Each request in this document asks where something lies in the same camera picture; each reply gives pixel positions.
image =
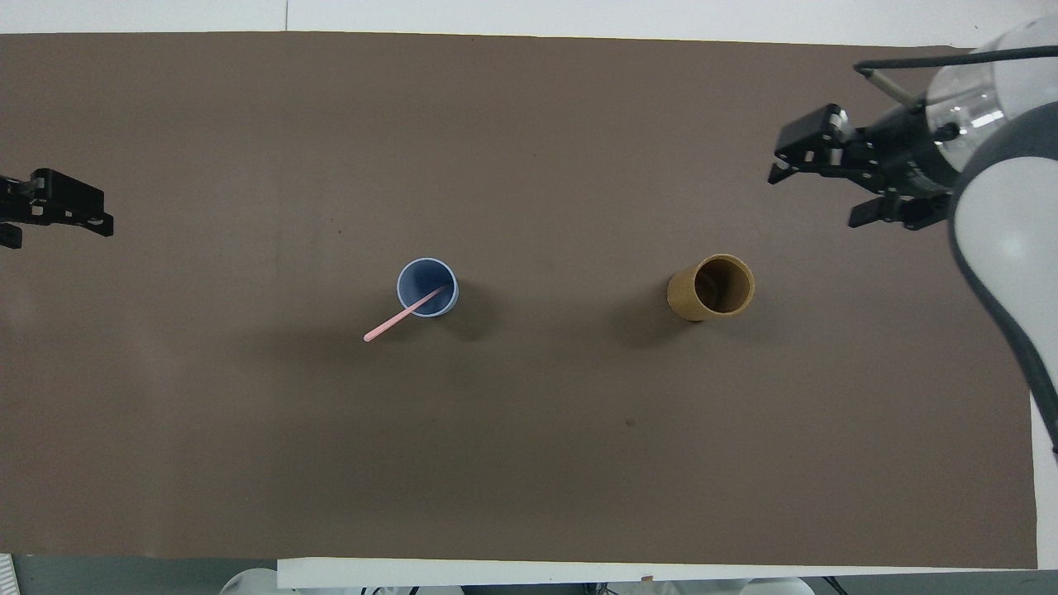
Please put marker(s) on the pink chopstick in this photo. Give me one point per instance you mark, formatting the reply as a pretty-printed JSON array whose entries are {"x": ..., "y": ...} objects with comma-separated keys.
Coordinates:
[{"x": 393, "y": 324}]

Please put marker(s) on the brown cup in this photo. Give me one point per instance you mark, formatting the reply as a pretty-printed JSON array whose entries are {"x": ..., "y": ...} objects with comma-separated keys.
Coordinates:
[{"x": 690, "y": 293}]

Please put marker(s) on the blue cup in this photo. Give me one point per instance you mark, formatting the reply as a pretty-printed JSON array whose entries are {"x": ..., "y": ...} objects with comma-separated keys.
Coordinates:
[{"x": 427, "y": 285}]

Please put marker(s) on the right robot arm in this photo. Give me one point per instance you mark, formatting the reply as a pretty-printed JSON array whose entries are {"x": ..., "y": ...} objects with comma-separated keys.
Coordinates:
[{"x": 1004, "y": 215}]

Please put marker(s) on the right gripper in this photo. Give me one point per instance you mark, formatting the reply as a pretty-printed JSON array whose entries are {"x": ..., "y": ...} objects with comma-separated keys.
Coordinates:
[{"x": 909, "y": 157}]

